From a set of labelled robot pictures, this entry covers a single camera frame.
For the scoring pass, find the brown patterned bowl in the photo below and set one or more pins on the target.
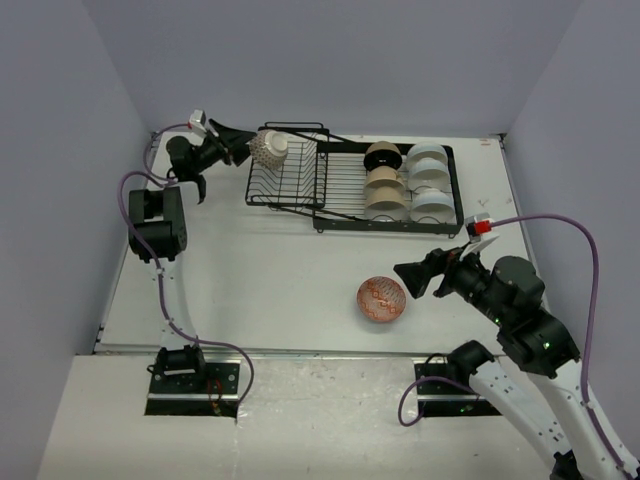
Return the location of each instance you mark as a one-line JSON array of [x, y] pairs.
[[269, 148]]

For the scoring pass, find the tan black bowl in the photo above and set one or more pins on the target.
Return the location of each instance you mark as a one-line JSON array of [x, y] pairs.
[[382, 153]]

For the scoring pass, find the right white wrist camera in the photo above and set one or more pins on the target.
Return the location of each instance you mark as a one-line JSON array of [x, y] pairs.
[[480, 233]]

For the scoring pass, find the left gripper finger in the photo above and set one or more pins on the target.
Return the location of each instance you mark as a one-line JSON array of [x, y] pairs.
[[238, 153], [231, 138]]

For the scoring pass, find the black wire dish rack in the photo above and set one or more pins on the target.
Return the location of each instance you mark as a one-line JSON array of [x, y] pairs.
[[323, 178]]

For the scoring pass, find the beige bowl front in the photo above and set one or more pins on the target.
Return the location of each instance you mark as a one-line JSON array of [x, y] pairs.
[[385, 204]]

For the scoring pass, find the beige bowl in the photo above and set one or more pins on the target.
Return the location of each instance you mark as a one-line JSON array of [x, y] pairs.
[[385, 204], [383, 176]]

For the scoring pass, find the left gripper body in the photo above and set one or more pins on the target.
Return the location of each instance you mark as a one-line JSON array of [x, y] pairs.
[[213, 150]]

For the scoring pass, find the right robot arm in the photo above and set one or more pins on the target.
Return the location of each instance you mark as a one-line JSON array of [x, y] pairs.
[[569, 432]]

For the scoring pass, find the white bowl middle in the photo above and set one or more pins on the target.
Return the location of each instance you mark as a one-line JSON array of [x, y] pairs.
[[428, 173]]

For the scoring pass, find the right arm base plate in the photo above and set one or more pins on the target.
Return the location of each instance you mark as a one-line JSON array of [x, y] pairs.
[[437, 399]]

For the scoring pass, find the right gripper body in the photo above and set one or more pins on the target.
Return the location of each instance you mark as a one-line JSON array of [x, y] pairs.
[[465, 277]]

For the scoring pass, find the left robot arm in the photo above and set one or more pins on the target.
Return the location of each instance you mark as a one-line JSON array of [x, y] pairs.
[[153, 209]]

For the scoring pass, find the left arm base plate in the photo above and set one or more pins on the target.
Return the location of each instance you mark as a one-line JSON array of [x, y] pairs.
[[213, 393]]

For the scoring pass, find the white bowl front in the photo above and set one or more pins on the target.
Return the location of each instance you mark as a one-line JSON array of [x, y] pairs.
[[432, 205]]

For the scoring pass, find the blue zigzag red bowl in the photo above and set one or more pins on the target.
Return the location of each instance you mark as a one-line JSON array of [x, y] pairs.
[[381, 299]]

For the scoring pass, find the white bowl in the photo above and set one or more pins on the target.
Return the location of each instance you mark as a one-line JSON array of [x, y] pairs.
[[432, 205], [426, 150], [428, 173]]

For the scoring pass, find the white bowl back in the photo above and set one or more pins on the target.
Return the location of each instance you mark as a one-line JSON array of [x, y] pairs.
[[426, 150]]

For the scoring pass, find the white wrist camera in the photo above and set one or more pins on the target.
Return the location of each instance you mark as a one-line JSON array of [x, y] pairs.
[[201, 125], [480, 233]]

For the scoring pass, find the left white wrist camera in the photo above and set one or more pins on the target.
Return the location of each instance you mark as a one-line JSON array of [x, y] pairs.
[[201, 125]]

